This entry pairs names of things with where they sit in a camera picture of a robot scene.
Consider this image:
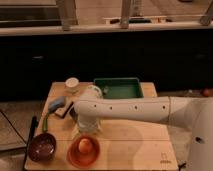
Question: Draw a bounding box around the wooden rail frame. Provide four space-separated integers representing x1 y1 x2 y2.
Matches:
0 0 213 36

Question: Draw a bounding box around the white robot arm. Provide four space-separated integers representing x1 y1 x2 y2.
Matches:
74 85 213 171

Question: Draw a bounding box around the orange apple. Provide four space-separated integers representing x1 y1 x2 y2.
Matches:
78 138 93 154

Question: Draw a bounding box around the dark purple bowl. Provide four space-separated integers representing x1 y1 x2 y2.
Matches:
28 133 56 162

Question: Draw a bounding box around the green pepper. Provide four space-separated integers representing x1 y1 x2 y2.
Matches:
42 113 49 133

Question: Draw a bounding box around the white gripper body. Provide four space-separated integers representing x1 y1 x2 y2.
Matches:
77 116 101 134

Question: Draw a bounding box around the red bowl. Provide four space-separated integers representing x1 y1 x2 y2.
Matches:
67 134 100 169

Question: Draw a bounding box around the green tray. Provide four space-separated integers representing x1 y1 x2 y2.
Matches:
93 77 143 99

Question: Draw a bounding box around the small white cup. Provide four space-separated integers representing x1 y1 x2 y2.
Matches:
65 77 79 93

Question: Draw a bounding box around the small object in tray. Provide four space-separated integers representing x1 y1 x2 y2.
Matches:
103 87 109 95

